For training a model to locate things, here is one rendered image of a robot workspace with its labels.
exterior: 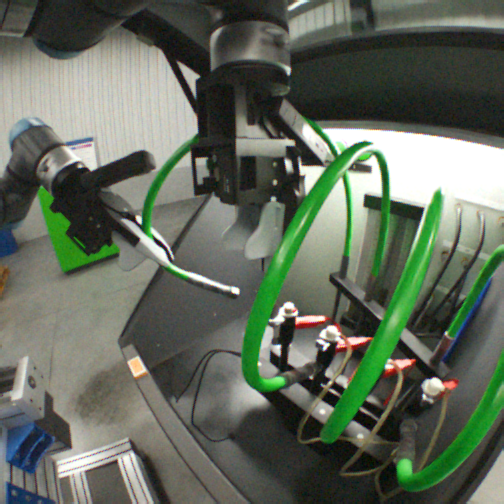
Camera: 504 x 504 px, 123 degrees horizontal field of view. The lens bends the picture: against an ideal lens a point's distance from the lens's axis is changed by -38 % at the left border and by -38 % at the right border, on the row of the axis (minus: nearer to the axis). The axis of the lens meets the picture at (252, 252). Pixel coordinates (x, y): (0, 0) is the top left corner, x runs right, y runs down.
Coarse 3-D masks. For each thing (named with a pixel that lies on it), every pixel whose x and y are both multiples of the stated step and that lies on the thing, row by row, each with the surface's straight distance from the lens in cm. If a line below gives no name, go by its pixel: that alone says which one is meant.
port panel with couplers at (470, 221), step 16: (464, 192) 50; (480, 192) 51; (496, 192) 51; (448, 208) 51; (464, 208) 51; (480, 208) 51; (496, 208) 52; (448, 224) 51; (464, 224) 51; (496, 224) 52; (448, 240) 52; (464, 240) 52; (496, 240) 53; (464, 256) 53; (480, 256) 53; (432, 272) 55; (448, 272) 54; (448, 288) 56; (464, 288) 56; (416, 304) 59; (432, 304) 58; (448, 304) 55
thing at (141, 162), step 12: (132, 156) 34; (144, 156) 33; (96, 168) 36; (108, 168) 35; (120, 168) 34; (132, 168) 33; (144, 168) 34; (84, 180) 37; (96, 180) 36; (108, 180) 35; (120, 180) 38
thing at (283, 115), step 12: (276, 96) 23; (276, 108) 22; (288, 108) 23; (276, 120) 22; (288, 120) 23; (300, 120) 25; (288, 132) 24; (300, 132) 25; (312, 132) 27; (300, 144) 26; (312, 144) 26; (324, 144) 29; (300, 156) 28; (312, 156) 28; (324, 156) 29
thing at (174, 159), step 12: (324, 132) 39; (180, 156) 31; (336, 156) 41; (168, 168) 31; (156, 180) 31; (348, 180) 44; (156, 192) 31; (348, 192) 44; (144, 204) 32; (348, 204) 45; (144, 216) 32; (348, 216) 46; (144, 228) 33; (348, 228) 47; (348, 240) 48; (348, 252) 49; (180, 276) 36
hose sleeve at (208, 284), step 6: (192, 276) 36; (198, 276) 37; (192, 282) 36; (198, 282) 36; (204, 282) 37; (210, 282) 37; (216, 282) 38; (204, 288) 38; (210, 288) 37; (216, 288) 38; (222, 288) 38; (228, 288) 39; (222, 294) 39; (228, 294) 39
